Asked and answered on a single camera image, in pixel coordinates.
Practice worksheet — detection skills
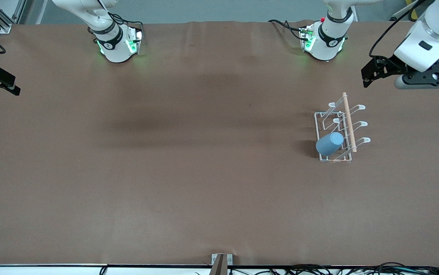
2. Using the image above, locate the blue plastic cup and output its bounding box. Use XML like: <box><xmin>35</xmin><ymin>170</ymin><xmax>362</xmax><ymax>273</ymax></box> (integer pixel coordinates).
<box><xmin>316</xmin><ymin>132</ymin><xmax>345</xmax><ymax>156</ymax></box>

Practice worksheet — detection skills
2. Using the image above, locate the white metal bar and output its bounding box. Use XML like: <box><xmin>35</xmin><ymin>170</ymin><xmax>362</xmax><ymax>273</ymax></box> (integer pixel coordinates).
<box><xmin>390</xmin><ymin>0</ymin><xmax>420</xmax><ymax>21</ymax></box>

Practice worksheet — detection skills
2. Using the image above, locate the brown table cover sheet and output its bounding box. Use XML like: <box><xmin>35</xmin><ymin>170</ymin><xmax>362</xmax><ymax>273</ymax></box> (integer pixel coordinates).
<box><xmin>0</xmin><ymin>20</ymin><xmax>439</xmax><ymax>267</ymax></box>

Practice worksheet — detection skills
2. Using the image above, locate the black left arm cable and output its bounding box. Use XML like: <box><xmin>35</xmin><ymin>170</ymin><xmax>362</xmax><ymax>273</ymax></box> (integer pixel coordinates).
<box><xmin>369</xmin><ymin>0</ymin><xmax>427</xmax><ymax>58</ymax></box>

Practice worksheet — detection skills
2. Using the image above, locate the white wire cup holder rack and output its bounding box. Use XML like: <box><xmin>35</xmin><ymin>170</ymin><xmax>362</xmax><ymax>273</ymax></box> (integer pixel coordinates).
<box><xmin>314</xmin><ymin>92</ymin><xmax>371</xmax><ymax>163</ymax></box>

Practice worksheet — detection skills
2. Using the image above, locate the black left base cable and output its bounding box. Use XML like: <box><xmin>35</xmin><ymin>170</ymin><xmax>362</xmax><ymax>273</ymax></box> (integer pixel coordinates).
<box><xmin>268</xmin><ymin>19</ymin><xmax>308</xmax><ymax>41</ymax></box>

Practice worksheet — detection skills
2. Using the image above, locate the black base cable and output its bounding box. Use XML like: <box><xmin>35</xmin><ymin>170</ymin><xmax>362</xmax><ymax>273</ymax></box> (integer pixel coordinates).
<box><xmin>96</xmin><ymin>0</ymin><xmax>144</xmax><ymax>32</ymax></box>
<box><xmin>268</xmin><ymin>19</ymin><xmax>308</xmax><ymax>41</ymax></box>

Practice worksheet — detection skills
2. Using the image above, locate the black right base cable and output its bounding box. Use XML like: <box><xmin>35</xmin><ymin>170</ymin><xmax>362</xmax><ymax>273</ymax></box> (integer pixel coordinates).
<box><xmin>96</xmin><ymin>0</ymin><xmax>144</xmax><ymax>32</ymax></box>

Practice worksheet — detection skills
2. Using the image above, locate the black cable bundle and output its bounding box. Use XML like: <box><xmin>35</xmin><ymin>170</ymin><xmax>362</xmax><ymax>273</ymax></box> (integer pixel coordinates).
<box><xmin>229</xmin><ymin>262</ymin><xmax>439</xmax><ymax>275</ymax></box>

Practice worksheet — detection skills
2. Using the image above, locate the metal table edge bracket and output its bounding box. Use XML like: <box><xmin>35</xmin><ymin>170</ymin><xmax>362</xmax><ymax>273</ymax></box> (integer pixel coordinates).
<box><xmin>211</xmin><ymin>253</ymin><xmax>233</xmax><ymax>275</ymax></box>

